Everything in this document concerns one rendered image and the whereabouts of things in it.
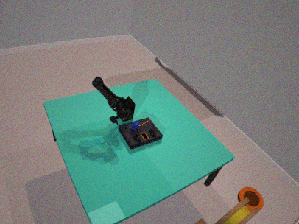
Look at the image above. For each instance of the blue micro servo with orange cable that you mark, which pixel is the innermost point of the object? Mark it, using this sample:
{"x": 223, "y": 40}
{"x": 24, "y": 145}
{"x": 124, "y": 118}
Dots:
{"x": 135, "y": 125}

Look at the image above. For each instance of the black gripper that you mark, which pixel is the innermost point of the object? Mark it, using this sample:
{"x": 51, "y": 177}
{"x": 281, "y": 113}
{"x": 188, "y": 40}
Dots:
{"x": 114, "y": 119}

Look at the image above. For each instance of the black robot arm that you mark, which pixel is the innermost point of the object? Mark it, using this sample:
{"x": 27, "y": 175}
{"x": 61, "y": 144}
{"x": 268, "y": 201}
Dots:
{"x": 114, "y": 101}

